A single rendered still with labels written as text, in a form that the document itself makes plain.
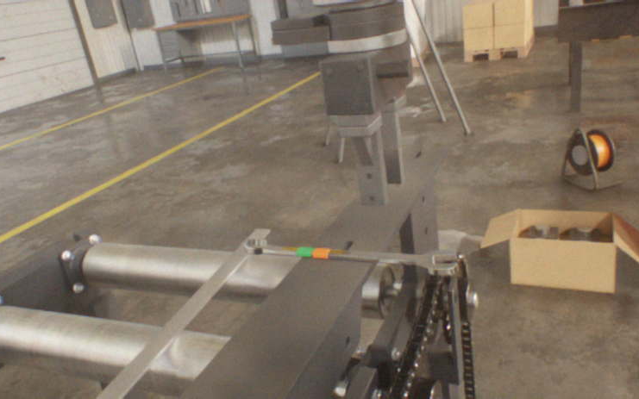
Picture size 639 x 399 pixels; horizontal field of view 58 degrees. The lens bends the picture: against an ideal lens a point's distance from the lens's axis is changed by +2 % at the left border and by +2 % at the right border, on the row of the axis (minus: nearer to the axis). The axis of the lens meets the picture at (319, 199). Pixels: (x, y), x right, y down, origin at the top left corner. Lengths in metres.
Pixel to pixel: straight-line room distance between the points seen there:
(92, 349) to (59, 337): 0.09
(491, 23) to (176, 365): 7.70
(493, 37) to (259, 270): 7.46
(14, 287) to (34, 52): 10.62
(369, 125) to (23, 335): 0.94
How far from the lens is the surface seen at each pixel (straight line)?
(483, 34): 8.44
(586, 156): 3.82
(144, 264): 1.43
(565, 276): 2.79
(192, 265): 1.34
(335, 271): 0.63
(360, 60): 0.50
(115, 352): 1.13
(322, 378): 0.72
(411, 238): 1.00
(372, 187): 0.57
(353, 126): 0.52
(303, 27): 0.56
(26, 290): 1.55
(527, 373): 2.33
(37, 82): 11.99
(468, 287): 1.11
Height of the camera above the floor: 1.47
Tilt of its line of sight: 22 degrees down
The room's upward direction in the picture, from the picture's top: 9 degrees counter-clockwise
